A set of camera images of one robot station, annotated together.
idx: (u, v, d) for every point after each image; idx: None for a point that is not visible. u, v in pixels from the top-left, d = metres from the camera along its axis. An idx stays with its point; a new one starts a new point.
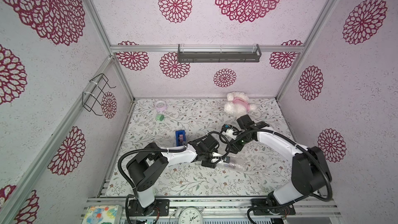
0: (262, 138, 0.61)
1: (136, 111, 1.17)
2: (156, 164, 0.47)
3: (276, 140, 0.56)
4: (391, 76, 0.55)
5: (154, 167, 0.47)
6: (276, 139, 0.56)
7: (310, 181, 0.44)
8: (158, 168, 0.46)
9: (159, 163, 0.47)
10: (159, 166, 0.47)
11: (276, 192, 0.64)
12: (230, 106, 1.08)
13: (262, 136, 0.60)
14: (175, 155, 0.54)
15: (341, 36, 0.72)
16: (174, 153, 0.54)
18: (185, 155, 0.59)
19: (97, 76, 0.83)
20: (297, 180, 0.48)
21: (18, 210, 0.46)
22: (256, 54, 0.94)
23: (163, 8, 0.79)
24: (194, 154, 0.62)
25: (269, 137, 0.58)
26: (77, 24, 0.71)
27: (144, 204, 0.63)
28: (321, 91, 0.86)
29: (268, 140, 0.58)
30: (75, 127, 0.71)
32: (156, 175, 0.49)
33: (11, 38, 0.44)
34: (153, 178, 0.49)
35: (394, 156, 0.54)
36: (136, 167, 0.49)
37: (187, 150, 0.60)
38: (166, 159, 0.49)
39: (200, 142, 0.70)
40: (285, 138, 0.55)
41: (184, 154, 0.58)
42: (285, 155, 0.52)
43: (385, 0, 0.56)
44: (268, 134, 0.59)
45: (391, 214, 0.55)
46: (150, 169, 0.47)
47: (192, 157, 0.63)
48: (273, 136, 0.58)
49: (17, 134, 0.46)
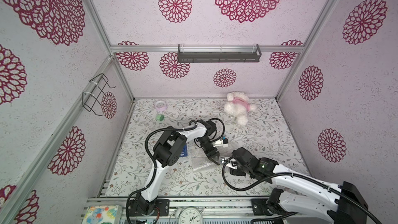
0: (280, 182, 0.53)
1: (136, 111, 1.17)
2: (178, 141, 0.57)
3: (298, 183, 0.50)
4: (392, 76, 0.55)
5: (176, 144, 0.57)
6: (298, 181, 0.50)
7: None
8: (181, 144, 0.57)
9: (181, 141, 0.57)
10: (181, 142, 0.57)
11: (285, 202, 0.62)
12: (230, 106, 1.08)
13: (280, 180, 0.53)
14: (190, 133, 0.64)
15: (341, 36, 0.72)
16: (188, 130, 0.64)
18: (198, 130, 0.69)
19: (97, 76, 0.83)
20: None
21: (18, 210, 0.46)
22: (256, 54, 0.94)
23: (163, 8, 0.79)
24: (203, 128, 0.72)
25: (289, 180, 0.51)
26: (77, 24, 0.71)
27: (152, 196, 0.66)
28: (320, 91, 0.86)
29: (288, 183, 0.51)
30: (75, 127, 0.70)
32: (180, 151, 0.60)
33: (11, 38, 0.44)
34: (178, 154, 0.59)
35: (394, 156, 0.54)
36: (162, 148, 0.59)
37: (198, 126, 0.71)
38: (184, 137, 0.58)
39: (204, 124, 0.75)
40: (313, 181, 0.48)
41: (198, 129, 0.69)
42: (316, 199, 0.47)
43: (385, 0, 0.56)
44: (286, 177, 0.52)
45: (391, 214, 0.55)
46: (174, 147, 0.57)
47: (204, 132, 0.74)
48: (293, 178, 0.51)
49: (17, 134, 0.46)
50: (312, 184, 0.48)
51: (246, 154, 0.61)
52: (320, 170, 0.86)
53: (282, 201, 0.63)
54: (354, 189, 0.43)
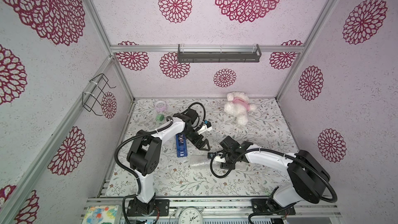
0: (251, 158, 0.61)
1: (136, 111, 1.17)
2: (152, 146, 0.50)
3: (264, 156, 0.55)
4: (392, 76, 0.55)
5: (151, 149, 0.50)
6: (264, 154, 0.56)
7: (312, 186, 0.44)
8: (155, 149, 0.51)
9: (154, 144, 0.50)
10: (155, 146, 0.50)
11: (277, 198, 0.63)
12: (230, 106, 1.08)
13: (251, 156, 0.60)
14: (165, 133, 0.57)
15: (341, 36, 0.72)
16: (163, 130, 0.58)
18: (174, 127, 0.63)
19: (97, 76, 0.83)
20: (301, 191, 0.47)
21: (18, 210, 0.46)
22: (256, 54, 0.94)
23: (163, 8, 0.79)
24: (182, 123, 0.66)
25: (258, 155, 0.57)
26: (77, 24, 0.71)
27: (148, 196, 0.65)
28: (321, 91, 0.86)
29: (257, 157, 0.58)
30: (75, 127, 0.71)
32: (157, 156, 0.54)
33: (11, 38, 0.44)
34: (155, 159, 0.54)
35: (394, 156, 0.54)
36: (136, 157, 0.52)
37: (173, 123, 0.63)
38: (158, 139, 0.53)
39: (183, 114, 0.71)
40: (273, 152, 0.54)
41: (173, 126, 0.62)
42: (281, 168, 0.50)
43: (385, 0, 0.56)
44: (255, 152, 0.59)
45: (391, 214, 0.55)
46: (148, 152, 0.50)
47: (182, 125, 0.67)
48: (260, 153, 0.57)
49: (17, 134, 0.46)
50: (273, 154, 0.54)
51: (229, 139, 0.71)
52: None
53: (273, 195, 0.66)
54: (308, 155, 0.47)
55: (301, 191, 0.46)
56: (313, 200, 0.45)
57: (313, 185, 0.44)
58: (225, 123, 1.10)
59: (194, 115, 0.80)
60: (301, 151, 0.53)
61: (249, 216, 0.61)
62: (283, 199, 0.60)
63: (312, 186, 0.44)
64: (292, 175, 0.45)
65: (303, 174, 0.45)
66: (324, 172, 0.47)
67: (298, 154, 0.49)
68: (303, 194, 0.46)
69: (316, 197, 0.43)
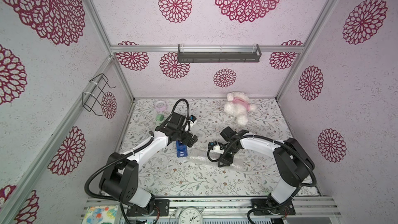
0: (245, 144, 0.64)
1: (136, 111, 1.16)
2: (127, 171, 0.43)
3: (255, 142, 0.59)
4: (392, 76, 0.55)
5: (126, 174, 0.43)
6: (256, 140, 0.60)
7: (294, 170, 0.47)
8: (130, 174, 0.44)
9: (129, 169, 0.43)
10: (130, 171, 0.43)
11: (275, 194, 0.64)
12: (230, 106, 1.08)
13: (244, 141, 0.64)
14: (144, 153, 0.51)
15: (341, 36, 0.72)
16: (141, 150, 0.51)
18: (155, 144, 0.56)
19: (97, 76, 0.83)
20: (284, 176, 0.50)
21: (18, 210, 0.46)
22: (256, 54, 0.94)
23: (163, 8, 0.79)
24: (164, 139, 0.59)
25: (251, 140, 0.61)
26: (77, 24, 0.71)
27: (144, 202, 0.64)
28: (321, 91, 0.86)
29: (250, 143, 0.62)
30: (75, 127, 0.71)
32: (133, 181, 0.46)
33: (11, 38, 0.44)
34: (132, 184, 0.47)
35: (394, 156, 0.54)
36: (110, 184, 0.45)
37: (155, 139, 0.57)
38: (134, 163, 0.46)
39: (167, 124, 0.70)
40: (263, 138, 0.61)
41: (154, 144, 0.55)
42: (270, 153, 0.54)
43: (385, 0, 0.56)
44: (249, 138, 0.63)
45: (391, 214, 0.55)
46: (124, 178, 0.43)
47: (165, 142, 0.60)
48: (253, 139, 0.61)
49: (17, 134, 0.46)
50: (264, 140, 0.58)
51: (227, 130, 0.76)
52: (320, 170, 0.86)
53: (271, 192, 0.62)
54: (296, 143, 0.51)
55: (284, 176, 0.50)
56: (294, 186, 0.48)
57: (296, 170, 0.48)
58: (225, 123, 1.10)
59: (180, 121, 0.71)
60: (289, 138, 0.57)
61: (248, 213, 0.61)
62: (280, 194, 0.61)
63: (295, 171, 0.47)
64: (278, 158, 0.49)
65: (286, 158, 0.48)
66: (310, 161, 0.50)
67: (287, 141, 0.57)
68: (286, 179, 0.50)
69: (297, 181, 0.46)
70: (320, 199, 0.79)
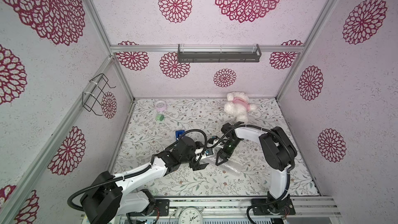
0: (239, 134, 0.70)
1: (136, 111, 1.17)
2: (108, 198, 0.41)
3: (247, 130, 0.66)
4: (392, 76, 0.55)
5: (105, 202, 0.41)
6: (247, 129, 0.66)
7: (275, 154, 0.53)
8: (112, 202, 0.42)
9: (111, 197, 0.41)
10: (111, 199, 0.41)
11: (273, 191, 0.65)
12: (230, 106, 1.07)
13: (239, 131, 0.70)
14: (135, 180, 0.48)
15: (341, 36, 0.72)
16: (133, 177, 0.48)
18: (151, 173, 0.53)
19: (97, 76, 0.83)
20: (268, 158, 0.55)
21: (18, 210, 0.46)
22: (256, 54, 0.94)
23: (163, 8, 0.79)
24: (162, 169, 0.56)
25: (243, 130, 0.68)
26: (77, 24, 0.71)
27: (140, 208, 0.63)
28: (320, 91, 0.86)
29: (242, 132, 0.68)
30: (75, 127, 0.71)
32: (112, 210, 0.44)
33: (11, 38, 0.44)
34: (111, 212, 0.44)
35: (394, 156, 0.54)
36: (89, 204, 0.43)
37: (152, 167, 0.54)
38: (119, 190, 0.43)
39: (171, 152, 0.66)
40: (254, 126, 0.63)
41: (149, 172, 0.52)
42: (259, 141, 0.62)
43: (384, 0, 0.56)
44: (242, 127, 0.69)
45: (391, 214, 0.55)
46: (101, 206, 0.41)
47: (162, 172, 0.57)
48: (246, 127, 0.68)
49: (18, 134, 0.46)
50: (255, 129, 0.63)
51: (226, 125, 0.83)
52: (320, 170, 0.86)
53: (269, 190, 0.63)
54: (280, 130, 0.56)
55: (269, 159, 0.55)
56: (276, 168, 0.53)
57: (276, 153, 0.53)
58: (225, 123, 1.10)
59: (184, 151, 0.65)
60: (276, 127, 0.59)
61: (247, 210, 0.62)
62: (275, 189, 0.63)
63: (275, 154, 0.53)
64: (263, 143, 0.54)
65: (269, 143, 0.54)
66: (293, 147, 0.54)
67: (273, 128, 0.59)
68: (270, 162, 0.55)
69: (278, 163, 0.52)
70: (320, 199, 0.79)
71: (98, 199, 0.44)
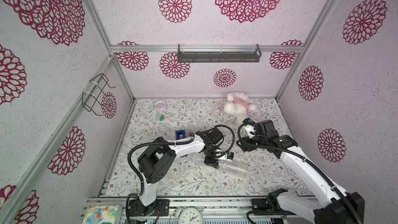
0: (286, 162, 0.53)
1: (136, 111, 1.17)
2: (165, 156, 0.49)
3: (306, 169, 0.48)
4: (392, 76, 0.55)
5: (162, 159, 0.49)
6: (306, 168, 0.48)
7: None
8: (168, 160, 0.48)
9: (168, 156, 0.49)
10: (167, 158, 0.48)
11: (282, 201, 0.63)
12: (230, 106, 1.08)
13: (287, 158, 0.52)
14: (183, 149, 0.55)
15: (341, 36, 0.72)
16: (182, 144, 0.56)
18: (193, 146, 0.59)
19: (97, 76, 0.83)
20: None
21: (18, 210, 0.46)
22: (256, 54, 0.94)
23: (163, 8, 0.79)
24: (201, 145, 0.63)
25: (298, 164, 0.49)
26: (77, 24, 0.71)
27: (146, 202, 0.64)
28: (320, 91, 0.86)
29: (295, 165, 0.50)
30: (75, 127, 0.70)
32: (165, 168, 0.50)
33: (11, 38, 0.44)
34: (163, 171, 0.51)
35: (394, 156, 0.54)
36: (147, 161, 0.51)
37: (194, 140, 0.62)
38: (173, 152, 0.51)
39: (207, 134, 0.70)
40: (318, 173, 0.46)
41: (192, 144, 0.59)
42: (313, 191, 0.46)
43: (385, 0, 0.56)
44: (298, 159, 0.50)
45: (391, 214, 0.55)
46: (159, 162, 0.49)
47: (201, 148, 0.64)
48: (303, 164, 0.49)
49: (18, 134, 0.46)
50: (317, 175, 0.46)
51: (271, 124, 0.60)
52: None
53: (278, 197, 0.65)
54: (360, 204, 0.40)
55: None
56: None
57: None
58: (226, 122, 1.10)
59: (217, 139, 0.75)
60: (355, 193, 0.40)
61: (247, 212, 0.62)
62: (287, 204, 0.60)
63: None
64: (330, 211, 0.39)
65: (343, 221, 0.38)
66: None
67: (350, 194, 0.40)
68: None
69: None
70: None
71: (153, 159, 0.52)
